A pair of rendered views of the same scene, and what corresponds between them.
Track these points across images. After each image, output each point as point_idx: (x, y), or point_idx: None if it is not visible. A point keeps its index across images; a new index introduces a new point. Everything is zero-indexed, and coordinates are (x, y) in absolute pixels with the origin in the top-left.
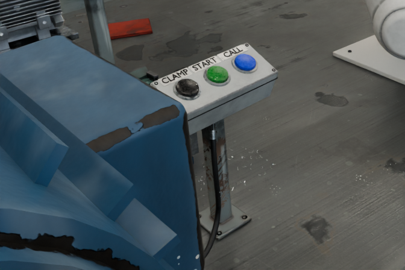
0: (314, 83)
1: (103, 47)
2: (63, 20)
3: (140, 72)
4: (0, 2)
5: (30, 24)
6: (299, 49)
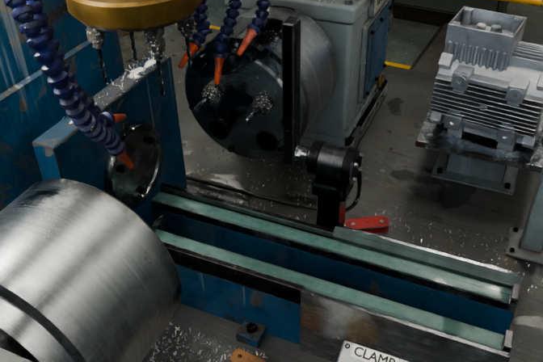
0: None
1: (539, 207)
2: (532, 145)
3: (507, 278)
4: (470, 92)
5: (490, 129)
6: None
